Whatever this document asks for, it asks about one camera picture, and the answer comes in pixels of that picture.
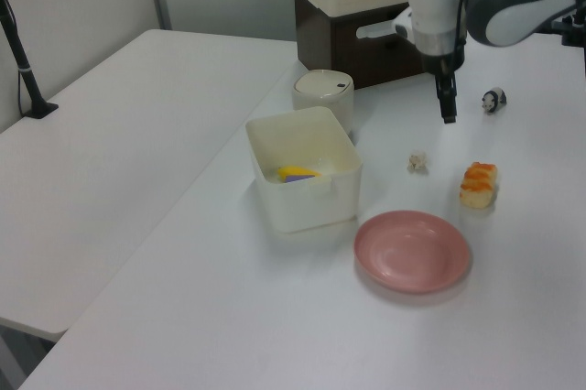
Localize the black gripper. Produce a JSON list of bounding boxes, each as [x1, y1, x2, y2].
[[419, 53, 463, 125]]

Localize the orange glazed bread loaf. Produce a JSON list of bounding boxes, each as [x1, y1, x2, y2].
[[459, 160, 500, 211]]

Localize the pink round plate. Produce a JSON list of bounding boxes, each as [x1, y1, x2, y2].
[[353, 210, 472, 296]]

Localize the panda toy figure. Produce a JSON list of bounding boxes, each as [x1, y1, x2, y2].
[[480, 87, 509, 116]]

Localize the crumpled white paper ball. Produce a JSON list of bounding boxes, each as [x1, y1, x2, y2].
[[406, 148, 430, 174]]

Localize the dark brown cabinet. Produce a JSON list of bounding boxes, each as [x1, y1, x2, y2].
[[293, 0, 431, 91]]

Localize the cream lidded trash can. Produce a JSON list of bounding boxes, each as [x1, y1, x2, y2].
[[291, 69, 356, 135]]

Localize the yellow banana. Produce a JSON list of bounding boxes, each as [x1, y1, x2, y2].
[[277, 166, 323, 179]]

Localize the cream plastic storage bin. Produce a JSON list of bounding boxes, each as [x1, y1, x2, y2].
[[244, 105, 364, 233]]

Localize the black pole with clamp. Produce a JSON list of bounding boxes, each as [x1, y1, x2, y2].
[[0, 0, 60, 121]]

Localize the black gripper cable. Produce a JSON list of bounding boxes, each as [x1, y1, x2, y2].
[[451, 0, 473, 76]]

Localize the white cabinet handle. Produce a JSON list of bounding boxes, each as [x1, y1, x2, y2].
[[355, 9, 416, 41]]

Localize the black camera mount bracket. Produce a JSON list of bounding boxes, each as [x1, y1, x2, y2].
[[544, 0, 586, 49]]

